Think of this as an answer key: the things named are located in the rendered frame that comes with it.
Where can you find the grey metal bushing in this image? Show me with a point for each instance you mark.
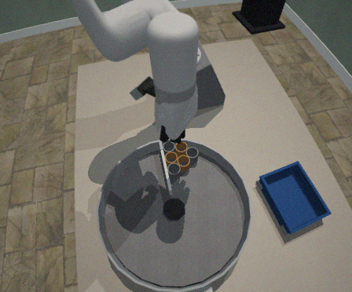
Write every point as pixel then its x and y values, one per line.
pixel 194 151
pixel 168 144
pixel 174 176

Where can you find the bronze bushing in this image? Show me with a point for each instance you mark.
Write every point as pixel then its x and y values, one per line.
pixel 184 158
pixel 170 155
pixel 181 145

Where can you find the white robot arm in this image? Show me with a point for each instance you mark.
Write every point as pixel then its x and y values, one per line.
pixel 172 37

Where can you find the blue rectangular crate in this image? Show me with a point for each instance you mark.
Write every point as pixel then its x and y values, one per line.
pixel 297 201

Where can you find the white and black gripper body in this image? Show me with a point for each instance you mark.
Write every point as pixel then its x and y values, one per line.
pixel 175 117

